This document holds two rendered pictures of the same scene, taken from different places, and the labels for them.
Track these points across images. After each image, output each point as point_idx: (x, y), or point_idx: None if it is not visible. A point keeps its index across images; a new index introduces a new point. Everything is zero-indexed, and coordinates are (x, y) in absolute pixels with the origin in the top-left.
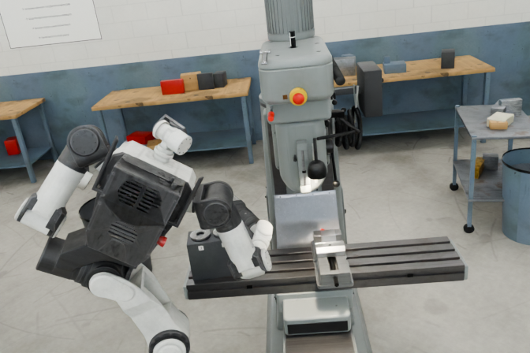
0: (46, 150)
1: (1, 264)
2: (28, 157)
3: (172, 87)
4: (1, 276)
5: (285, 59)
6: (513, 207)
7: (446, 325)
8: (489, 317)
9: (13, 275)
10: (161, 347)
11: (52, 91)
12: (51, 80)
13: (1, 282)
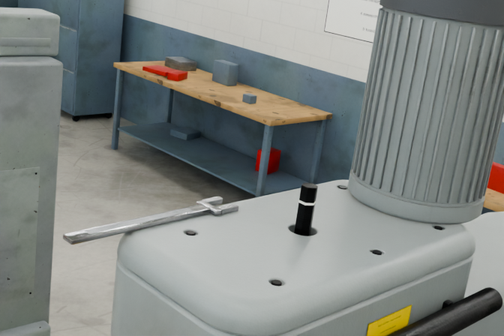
0: (299, 187)
1: (110, 308)
2: (264, 184)
3: (501, 179)
4: (93, 324)
5: (157, 256)
6: None
7: None
8: None
9: (103, 333)
10: None
11: (346, 109)
12: (352, 94)
13: (84, 332)
